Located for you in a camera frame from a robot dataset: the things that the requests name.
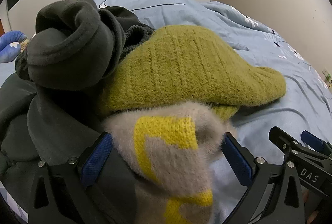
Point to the light blue floral duvet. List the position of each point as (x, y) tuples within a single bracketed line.
[(108, 120)]

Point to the white wall socket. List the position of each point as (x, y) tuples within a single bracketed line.
[(327, 77)]

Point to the black hooded sweatshirt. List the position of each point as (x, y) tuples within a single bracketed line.
[(49, 105)]

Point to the beige sweater with yellow pattern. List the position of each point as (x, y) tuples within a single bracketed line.
[(171, 148)]

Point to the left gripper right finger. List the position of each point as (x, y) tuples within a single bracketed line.
[(285, 203)]

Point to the olive green knit sweater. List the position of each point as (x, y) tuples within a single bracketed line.
[(185, 62)]

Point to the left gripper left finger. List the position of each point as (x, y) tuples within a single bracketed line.
[(58, 192)]

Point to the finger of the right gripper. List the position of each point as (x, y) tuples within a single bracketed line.
[(316, 143), (314, 168)]

